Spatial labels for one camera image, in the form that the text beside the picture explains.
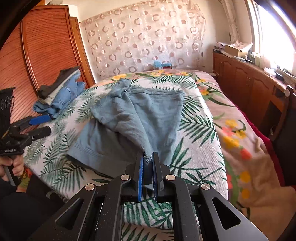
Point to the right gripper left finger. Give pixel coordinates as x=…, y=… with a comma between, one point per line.
x=138, y=176

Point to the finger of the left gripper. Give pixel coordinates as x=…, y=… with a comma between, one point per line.
x=37, y=134
x=29, y=121

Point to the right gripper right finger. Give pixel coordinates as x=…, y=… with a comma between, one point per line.
x=158, y=180

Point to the grey-blue shorts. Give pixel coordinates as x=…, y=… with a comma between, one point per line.
x=127, y=120

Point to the person's left hand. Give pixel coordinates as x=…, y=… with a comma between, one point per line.
x=17, y=163

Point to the palm leaf bed cover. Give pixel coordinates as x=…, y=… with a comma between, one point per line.
x=196, y=154

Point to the dark grey folded garment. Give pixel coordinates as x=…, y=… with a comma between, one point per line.
x=45, y=90

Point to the blue folded jeans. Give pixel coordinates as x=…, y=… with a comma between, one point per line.
x=68, y=91

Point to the brown wooden wardrobe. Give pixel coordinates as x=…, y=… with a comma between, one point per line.
x=46, y=41

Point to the floral pink blanket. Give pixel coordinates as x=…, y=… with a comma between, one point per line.
x=254, y=187

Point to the blue item behind bed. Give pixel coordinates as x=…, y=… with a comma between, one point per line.
x=158, y=65

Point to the circle pattern sheer curtain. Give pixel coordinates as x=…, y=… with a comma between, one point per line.
x=133, y=38

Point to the wooden sideboard cabinet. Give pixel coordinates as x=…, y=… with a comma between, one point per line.
x=258, y=95

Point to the cardboard box on sideboard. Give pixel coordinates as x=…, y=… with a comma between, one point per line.
x=235, y=52

